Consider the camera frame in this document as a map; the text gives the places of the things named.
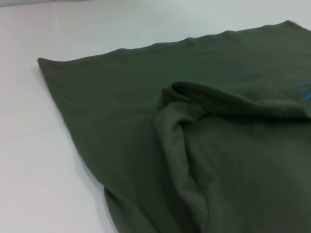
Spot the dark green FREE! t-shirt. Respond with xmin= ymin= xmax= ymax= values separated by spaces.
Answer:
xmin=37 ymin=20 xmax=311 ymax=233

